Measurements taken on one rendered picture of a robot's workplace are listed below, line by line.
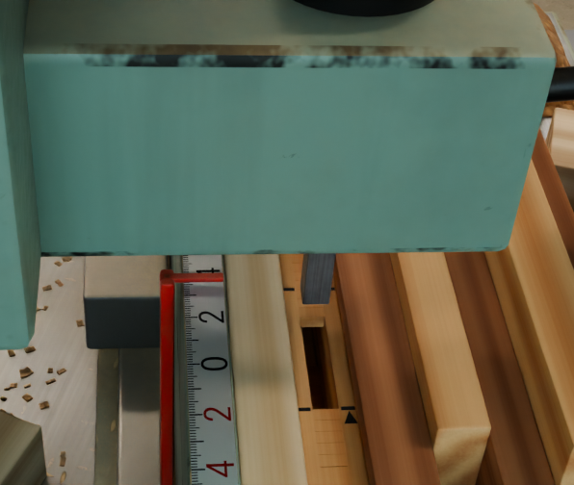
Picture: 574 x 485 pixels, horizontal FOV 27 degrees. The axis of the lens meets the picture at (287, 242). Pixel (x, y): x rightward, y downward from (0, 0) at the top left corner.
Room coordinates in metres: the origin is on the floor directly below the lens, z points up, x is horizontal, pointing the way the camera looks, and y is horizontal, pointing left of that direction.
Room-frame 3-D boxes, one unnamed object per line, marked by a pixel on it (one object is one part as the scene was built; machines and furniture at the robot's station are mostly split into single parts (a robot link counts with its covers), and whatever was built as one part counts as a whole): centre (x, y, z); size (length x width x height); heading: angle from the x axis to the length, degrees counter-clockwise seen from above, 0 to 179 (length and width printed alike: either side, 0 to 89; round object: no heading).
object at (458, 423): (0.31, -0.05, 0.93); 0.16 x 0.02 x 0.06; 9
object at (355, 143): (0.29, 0.01, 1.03); 0.14 x 0.07 x 0.09; 99
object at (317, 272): (0.29, -0.01, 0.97); 0.01 x 0.01 x 0.05; 9
